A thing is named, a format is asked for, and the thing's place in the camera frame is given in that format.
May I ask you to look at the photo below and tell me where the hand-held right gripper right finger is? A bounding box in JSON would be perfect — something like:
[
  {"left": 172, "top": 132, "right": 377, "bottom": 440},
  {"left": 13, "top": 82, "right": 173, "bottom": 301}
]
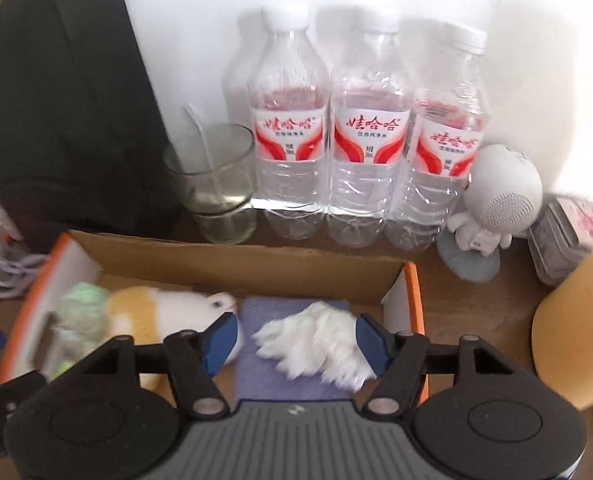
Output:
[{"left": 355, "top": 312, "right": 515, "bottom": 418}]

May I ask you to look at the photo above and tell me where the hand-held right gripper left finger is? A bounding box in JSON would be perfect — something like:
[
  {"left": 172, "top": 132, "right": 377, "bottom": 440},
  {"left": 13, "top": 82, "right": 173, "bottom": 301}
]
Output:
[{"left": 79, "top": 312, "right": 240, "bottom": 418}]

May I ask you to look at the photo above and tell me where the orange cardboard box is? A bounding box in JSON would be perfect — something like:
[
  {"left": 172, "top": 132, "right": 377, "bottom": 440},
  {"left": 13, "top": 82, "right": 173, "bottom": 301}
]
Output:
[{"left": 0, "top": 230, "right": 430, "bottom": 411}]

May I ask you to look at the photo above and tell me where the white and yellow plush toy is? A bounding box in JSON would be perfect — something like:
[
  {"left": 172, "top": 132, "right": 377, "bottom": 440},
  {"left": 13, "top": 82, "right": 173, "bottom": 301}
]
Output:
[{"left": 107, "top": 286, "right": 244, "bottom": 391}]

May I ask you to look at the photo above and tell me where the purple cloth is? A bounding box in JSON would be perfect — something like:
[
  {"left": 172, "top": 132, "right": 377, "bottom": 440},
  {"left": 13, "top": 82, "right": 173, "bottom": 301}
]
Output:
[{"left": 234, "top": 296, "right": 372, "bottom": 403}]

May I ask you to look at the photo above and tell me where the light green soft toy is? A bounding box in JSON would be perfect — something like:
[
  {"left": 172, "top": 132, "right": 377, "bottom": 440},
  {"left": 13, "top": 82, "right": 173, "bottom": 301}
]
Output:
[{"left": 41, "top": 282, "right": 112, "bottom": 378}]

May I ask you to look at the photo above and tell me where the clear glass cup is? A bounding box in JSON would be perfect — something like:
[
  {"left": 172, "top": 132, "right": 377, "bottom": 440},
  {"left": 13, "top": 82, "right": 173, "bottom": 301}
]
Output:
[{"left": 164, "top": 122, "right": 258, "bottom": 246}]

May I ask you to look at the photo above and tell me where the white astronaut speaker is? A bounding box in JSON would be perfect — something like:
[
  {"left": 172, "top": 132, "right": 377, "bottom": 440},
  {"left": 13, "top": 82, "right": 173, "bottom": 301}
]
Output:
[{"left": 437, "top": 144, "right": 544, "bottom": 281}]

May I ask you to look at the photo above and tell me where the yellow thermos jug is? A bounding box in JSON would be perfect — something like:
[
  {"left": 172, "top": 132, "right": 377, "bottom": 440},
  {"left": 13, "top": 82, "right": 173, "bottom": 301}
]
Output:
[{"left": 531, "top": 222, "right": 593, "bottom": 411}]

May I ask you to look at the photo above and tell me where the floral tin box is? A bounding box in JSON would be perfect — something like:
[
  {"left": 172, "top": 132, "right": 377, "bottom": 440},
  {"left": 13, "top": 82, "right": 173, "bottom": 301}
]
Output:
[{"left": 528, "top": 196, "right": 593, "bottom": 288}]

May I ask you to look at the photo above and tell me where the black paper bag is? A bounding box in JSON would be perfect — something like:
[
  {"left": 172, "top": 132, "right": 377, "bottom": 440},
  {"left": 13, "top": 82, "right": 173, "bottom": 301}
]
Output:
[{"left": 0, "top": 0, "right": 182, "bottom": 256}]

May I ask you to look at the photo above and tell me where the water bottle with red label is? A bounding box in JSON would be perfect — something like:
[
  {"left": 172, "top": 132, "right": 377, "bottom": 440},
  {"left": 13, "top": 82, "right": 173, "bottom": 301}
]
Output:
[
  {"left": 384, "top": 22, "right": 492, "bottom": 253},
  {"left": 327, "top": 15, "right": 412, "bottom": 248},
  {"left": 246, "top": 4, "right": 331, "bottom": 240}
]

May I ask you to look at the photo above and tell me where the lilac cord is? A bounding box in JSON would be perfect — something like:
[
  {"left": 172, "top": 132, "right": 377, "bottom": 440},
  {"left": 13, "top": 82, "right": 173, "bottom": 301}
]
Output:
[{"left": 0, "top": 252, "right": 50, "bottom": 301}]

